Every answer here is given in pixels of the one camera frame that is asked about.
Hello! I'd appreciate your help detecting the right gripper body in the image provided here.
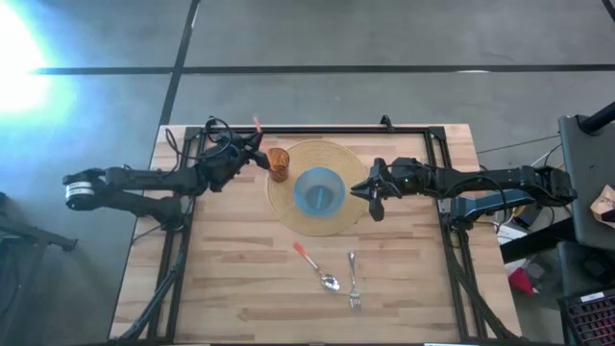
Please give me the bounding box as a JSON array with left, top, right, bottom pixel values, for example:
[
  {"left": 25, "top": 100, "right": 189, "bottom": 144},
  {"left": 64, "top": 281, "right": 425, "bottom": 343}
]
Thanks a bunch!
[{"left": 372, "top": 157, "right": 436, "bottom": 199}]

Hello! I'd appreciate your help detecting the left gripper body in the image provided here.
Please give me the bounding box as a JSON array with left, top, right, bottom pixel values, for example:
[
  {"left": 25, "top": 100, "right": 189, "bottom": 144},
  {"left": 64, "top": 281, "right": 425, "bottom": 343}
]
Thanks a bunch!
[{"left": 206, "top": 138, "right": 254, "bottom": 192}]

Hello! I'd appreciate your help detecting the silver metal fork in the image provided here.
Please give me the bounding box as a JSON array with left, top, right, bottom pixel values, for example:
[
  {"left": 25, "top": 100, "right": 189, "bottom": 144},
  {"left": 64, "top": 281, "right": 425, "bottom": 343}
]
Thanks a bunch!
[{"left": 346, "top": 250, "right": 363, "bottom": 311}]

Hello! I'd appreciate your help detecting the orange-handled metal spoon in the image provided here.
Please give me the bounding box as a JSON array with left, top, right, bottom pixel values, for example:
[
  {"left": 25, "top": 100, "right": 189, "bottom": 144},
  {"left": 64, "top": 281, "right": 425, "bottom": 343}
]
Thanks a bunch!
[{"left": 292, "top": 240, "right": 341, "bottom": 293}]

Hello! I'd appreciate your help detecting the amber faceted plastic cup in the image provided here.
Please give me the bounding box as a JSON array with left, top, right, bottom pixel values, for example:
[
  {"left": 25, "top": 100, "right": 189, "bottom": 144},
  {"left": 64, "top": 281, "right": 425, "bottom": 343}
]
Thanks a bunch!
[{"left": 266, "top": 147, "right": 291, "bottom": 184}]

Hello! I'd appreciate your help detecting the round woven yellow placemat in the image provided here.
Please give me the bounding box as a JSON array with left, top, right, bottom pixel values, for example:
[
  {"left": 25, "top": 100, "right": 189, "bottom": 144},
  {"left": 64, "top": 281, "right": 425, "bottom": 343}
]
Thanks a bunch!
[{"left": 266, "top": 138, "right": 371, "bottom": 237}]

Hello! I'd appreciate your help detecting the blue plastic bowl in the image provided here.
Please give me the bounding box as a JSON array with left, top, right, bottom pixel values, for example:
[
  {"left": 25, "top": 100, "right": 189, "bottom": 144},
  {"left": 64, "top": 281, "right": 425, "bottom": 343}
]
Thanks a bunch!
[{"left": 293, "top": 166, "right": 348, "bottom": 219}]

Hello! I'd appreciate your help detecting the red box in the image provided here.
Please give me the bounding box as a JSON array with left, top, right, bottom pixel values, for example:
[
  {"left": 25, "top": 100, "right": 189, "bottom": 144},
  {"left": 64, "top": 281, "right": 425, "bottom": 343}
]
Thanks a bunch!
[{"left": 507, "top": 266, "right": 535, "bottom": 295}]

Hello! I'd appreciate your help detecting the dark grey desk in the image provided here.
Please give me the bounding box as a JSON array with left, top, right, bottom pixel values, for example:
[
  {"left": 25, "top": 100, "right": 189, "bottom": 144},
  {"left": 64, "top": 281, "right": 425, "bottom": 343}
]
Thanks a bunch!
[{"left": 556, "top": 113, "right": 615, "bottom": 251}]

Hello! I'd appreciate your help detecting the black metal stand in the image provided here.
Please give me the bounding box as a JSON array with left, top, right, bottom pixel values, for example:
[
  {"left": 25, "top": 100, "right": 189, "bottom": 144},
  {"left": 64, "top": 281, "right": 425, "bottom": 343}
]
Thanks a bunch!
[{"left": 0, "top": 191, "right": 78, "bottom": 337}]

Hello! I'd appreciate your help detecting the brown paper bag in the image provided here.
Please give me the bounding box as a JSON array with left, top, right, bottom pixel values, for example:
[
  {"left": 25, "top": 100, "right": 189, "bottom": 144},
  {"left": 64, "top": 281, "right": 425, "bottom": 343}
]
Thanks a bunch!
[{"left": 589, "top": 185, "right": 615, "bottom": 223}]

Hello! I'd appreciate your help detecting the backlit colourful keyboard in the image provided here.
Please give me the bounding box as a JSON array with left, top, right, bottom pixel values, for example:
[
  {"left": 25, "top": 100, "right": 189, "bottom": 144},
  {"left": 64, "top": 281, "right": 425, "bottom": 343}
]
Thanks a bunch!
[{"left": 559, "top": 287, "right": 615, "bottom": 346}]

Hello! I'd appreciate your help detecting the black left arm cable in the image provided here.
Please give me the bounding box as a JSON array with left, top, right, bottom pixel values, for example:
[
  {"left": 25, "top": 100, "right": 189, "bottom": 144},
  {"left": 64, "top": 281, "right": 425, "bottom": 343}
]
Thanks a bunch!
[{"left": 164, "top": 116, "right": 233, "bottom": 162}]

